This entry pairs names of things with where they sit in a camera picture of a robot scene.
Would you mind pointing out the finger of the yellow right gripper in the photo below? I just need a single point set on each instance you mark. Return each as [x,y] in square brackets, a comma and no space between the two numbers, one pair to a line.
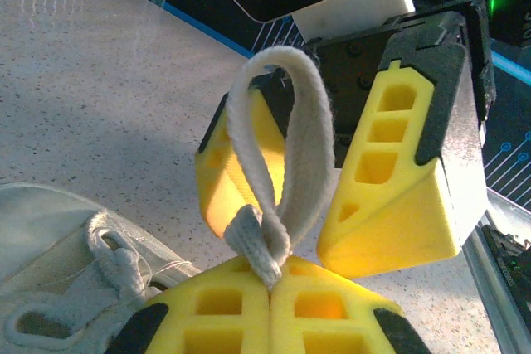
[394,213]
[215,188]

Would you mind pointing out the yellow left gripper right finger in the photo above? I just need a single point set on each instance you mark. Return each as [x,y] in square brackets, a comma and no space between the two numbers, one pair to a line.
[357,329]

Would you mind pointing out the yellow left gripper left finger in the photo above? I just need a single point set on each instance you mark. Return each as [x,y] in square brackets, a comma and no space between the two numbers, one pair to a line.
[178,329]

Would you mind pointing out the white shoelace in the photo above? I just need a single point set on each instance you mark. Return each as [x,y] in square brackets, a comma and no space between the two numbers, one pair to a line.
[307,130]

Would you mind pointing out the white canvas shoe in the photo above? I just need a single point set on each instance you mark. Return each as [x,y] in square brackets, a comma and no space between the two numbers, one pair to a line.
[41,221]

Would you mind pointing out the right controller board with LED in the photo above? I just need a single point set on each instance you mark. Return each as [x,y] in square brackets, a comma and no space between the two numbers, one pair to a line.
[510,263]

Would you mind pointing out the aluminium front rail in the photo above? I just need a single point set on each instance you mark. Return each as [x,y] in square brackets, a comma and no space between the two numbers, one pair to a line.
[481,279]

